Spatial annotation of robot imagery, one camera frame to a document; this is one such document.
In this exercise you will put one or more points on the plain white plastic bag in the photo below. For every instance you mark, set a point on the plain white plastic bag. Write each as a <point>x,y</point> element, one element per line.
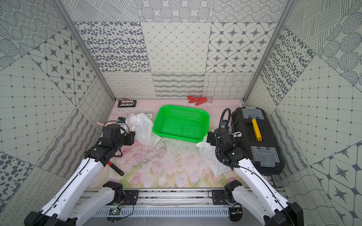
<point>142,125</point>

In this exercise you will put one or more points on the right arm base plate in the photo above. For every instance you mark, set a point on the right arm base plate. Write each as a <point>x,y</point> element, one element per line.
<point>220,197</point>

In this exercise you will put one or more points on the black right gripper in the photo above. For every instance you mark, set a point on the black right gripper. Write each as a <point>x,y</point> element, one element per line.
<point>211,137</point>

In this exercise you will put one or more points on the green plastic basket tray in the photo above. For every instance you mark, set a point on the green plastic basket tray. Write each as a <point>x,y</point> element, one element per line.
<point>181,123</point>

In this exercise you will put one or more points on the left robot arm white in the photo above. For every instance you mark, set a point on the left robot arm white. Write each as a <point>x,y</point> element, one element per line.
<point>61,210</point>

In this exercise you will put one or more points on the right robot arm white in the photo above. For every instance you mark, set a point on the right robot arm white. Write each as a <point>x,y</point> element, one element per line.
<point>234,157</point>

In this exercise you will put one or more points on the black terminal strip block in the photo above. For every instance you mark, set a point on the black terminal strip block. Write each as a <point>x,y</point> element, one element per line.
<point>126,103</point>

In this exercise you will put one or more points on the black toolbox yellow handle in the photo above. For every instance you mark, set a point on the black toolbox yellow handle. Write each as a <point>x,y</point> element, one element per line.
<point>258,140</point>

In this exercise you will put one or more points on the aluminium mounting rail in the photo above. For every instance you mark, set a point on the aluminium mounting rail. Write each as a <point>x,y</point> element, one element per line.
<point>152,197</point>

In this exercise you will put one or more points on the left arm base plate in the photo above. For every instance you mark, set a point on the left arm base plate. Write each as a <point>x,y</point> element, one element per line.
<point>121,197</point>

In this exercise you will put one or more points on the red object at wall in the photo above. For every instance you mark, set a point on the red object at wall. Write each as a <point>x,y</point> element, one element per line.
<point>197,100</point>

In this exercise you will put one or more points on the red black pipe wrench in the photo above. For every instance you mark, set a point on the red black pipe wrench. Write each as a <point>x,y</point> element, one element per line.
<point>115,168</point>

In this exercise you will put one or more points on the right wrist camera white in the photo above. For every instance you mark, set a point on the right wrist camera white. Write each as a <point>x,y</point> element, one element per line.
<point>224,124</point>

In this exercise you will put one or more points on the white lemon-print plastic bag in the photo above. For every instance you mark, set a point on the white lemon-print plastic bag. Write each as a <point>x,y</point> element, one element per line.
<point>207,154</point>

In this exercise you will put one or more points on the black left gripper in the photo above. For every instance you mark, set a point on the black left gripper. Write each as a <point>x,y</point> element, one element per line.
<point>129,138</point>

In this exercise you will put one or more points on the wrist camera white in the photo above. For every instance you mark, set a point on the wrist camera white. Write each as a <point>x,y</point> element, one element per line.
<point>121,120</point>
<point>224,124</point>

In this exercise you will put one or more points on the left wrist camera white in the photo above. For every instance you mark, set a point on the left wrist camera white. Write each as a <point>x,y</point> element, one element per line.
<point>121,120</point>

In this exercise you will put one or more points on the floral pink table mat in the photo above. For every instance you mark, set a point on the floral pink table mat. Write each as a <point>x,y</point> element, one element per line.
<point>170,163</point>

